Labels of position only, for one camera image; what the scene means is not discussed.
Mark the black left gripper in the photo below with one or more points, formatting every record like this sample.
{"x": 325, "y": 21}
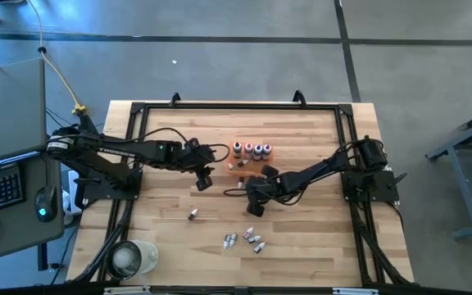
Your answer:
{"x": 204, "y": 180}

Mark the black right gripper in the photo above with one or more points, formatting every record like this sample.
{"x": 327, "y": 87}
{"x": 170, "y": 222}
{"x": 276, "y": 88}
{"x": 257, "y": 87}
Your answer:
{"x": 256, "y": 207}

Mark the small violet food coloring bottle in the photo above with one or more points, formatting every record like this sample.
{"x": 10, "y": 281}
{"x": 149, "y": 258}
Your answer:
{"x": 240, "y": 182}

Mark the small orange food coloring bottle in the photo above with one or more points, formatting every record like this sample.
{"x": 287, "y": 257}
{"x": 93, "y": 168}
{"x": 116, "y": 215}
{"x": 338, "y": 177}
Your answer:
{"x": 231, "y": 166}

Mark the small red food coloring bottle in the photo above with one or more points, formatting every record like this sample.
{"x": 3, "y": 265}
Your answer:
{"x": 192, "y": 215}

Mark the small red white-label coloring bottle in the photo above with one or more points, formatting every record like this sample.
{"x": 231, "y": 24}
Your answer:
{"x": 242, "y": 163}

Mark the large black-tip food coloring bottle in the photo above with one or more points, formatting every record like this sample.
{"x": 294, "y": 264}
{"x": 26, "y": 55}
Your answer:
{"x": 237, "y": 150}

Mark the small dark silver-band coloring bottle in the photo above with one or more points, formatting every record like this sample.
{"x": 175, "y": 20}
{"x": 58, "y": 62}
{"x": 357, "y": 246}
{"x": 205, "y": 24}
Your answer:
{"x": 226, "y": 242}

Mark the large pink-tip food coloring bottle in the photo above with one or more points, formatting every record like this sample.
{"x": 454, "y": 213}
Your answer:
{"x": 248, "y": 151}

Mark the large blue-tip food coloring bottle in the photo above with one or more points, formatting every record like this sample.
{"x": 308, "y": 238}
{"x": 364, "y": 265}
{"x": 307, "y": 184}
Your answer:
{"x": 257, "y": 152}

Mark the large purple-tip food coloring bottle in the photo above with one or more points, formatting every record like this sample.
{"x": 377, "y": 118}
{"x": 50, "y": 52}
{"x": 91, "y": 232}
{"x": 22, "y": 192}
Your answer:
{"x": 266, "y": 151}

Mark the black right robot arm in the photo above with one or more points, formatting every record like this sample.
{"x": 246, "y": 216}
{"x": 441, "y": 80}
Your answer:
{"x": 322, "y": 168}

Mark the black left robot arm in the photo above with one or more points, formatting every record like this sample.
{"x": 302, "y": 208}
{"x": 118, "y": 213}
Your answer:
{"x": 117, "y": 151}

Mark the small dark green coloring bottle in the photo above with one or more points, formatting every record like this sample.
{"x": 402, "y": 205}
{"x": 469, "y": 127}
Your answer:
{"x": 259, "y": 248}

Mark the black computer mouse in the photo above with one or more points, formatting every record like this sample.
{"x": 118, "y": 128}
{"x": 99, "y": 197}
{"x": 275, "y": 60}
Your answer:
{"x": 46, "y": 201}

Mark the grey office desk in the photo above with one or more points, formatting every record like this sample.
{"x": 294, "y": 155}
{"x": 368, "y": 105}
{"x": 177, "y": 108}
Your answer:
{"x": 19, "y": 233}

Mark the grey monitor panel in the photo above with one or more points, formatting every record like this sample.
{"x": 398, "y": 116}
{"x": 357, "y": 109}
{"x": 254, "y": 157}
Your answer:
{"x": 6, "y": 110}

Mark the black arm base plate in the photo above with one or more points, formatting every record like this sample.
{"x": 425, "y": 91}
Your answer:
{"x": 383, "y": 184}
{"x": 133, "y": 192}

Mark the black aluminium table frame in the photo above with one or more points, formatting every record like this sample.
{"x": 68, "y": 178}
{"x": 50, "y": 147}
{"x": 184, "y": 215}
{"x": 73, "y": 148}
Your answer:
{"x": 240, "y": 106}

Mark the white metal bracket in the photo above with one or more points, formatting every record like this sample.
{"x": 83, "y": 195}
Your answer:
{"x": 127, "y": 290}
{"x": 355, "y": 291}

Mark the grey metal table frame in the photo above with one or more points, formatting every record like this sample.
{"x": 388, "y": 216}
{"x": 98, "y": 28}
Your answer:
{"x": 466, "y": 192}

